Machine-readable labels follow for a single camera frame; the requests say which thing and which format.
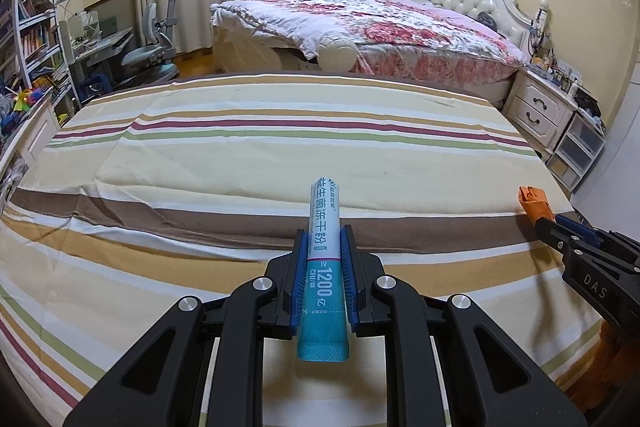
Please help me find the white teal tube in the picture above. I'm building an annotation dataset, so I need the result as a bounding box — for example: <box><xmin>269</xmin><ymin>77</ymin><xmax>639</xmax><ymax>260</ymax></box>
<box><xmin>297</xmin><ymin>178</ymin><xmax>349</xmax><ymax>363</ymax></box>

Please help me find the orange paper bag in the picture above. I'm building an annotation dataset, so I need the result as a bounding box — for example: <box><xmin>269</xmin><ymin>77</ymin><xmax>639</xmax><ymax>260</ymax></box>
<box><xmin>518</xmin><ymin>186</ymin><xmax>555</xmax><ymax>225</ymax></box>

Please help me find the white sliding wardrobe door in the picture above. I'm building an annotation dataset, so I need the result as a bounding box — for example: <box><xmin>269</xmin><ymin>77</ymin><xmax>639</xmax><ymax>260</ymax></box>
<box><xmin>570</xmin><ymin>64</ymin><xmax>640</xmax><ymax>239</ymax></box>

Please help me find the plastic drawer unit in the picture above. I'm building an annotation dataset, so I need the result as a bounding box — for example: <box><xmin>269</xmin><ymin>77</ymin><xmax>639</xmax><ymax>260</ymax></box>
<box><xmin>546</xmin><ymin>109</ymin><xmax>605</xmax><ymax>194</ymax></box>

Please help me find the white nightstand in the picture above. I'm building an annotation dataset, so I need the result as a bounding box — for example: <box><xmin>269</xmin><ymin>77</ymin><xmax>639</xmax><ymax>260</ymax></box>
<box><xmin>502</xmin><ymin>68</ymin><xmax>578</xmax><ymax>161</ymax></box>

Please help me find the striped bed sheet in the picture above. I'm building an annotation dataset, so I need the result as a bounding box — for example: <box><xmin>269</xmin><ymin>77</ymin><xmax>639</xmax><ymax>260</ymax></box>
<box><xmin>1</xmin><ymin>74</ymin><xmax>601</xmax><ymax>426</ymax></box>

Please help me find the floral pink quilt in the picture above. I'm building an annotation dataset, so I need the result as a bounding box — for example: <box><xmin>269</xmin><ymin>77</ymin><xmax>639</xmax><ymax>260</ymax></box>
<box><xmin>210</xmin><ymin>0</ymin><xmax>524</xmax><ymax>87</ymax></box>

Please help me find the grey desk chair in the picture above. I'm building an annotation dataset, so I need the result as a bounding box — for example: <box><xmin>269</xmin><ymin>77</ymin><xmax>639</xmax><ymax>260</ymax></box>
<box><xmin>120</xmin><ymin>0</ymin><xmax>179</xmax><ymax>88</ymax></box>

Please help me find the grey study desk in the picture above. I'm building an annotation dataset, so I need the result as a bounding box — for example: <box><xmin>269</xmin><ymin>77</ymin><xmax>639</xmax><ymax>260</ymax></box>
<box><xmin>54</xmin><ymin>0</ymin><xmax>134</xmax><ymax>88</ymax></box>

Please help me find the white bookshelf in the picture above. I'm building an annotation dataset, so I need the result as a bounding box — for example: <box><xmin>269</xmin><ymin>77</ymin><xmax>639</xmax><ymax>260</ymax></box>
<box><xmin>1</xmin><ymin>0</ymin><xmax>78</xmax><ymax>116</ymax></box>

